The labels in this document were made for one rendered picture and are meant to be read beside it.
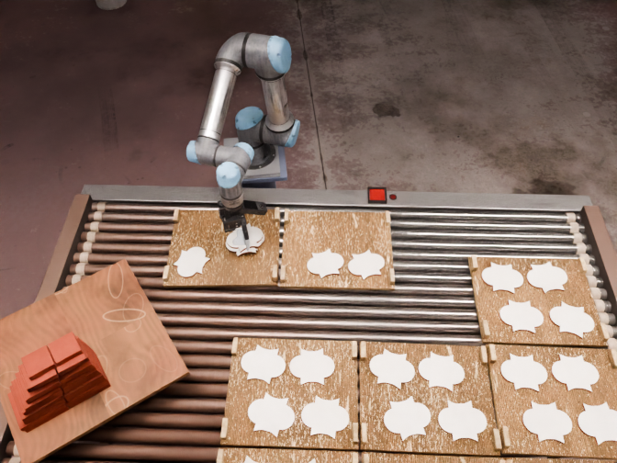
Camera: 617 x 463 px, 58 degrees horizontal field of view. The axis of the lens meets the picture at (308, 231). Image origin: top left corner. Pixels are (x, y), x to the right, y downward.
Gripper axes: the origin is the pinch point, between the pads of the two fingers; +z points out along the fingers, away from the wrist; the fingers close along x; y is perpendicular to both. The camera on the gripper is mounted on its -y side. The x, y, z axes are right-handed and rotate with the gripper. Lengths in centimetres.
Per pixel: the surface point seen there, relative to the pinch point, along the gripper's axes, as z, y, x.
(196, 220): 5.5, 14.8, -17.2
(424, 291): 8, -55, 41
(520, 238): 8, -100, 32
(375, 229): 6, -49, 10
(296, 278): 5.6, -12.8, 21.3
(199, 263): 4.6, 18.3, 3.5
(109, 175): 99, 56, -153
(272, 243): 5.6, -9.4, 3.5
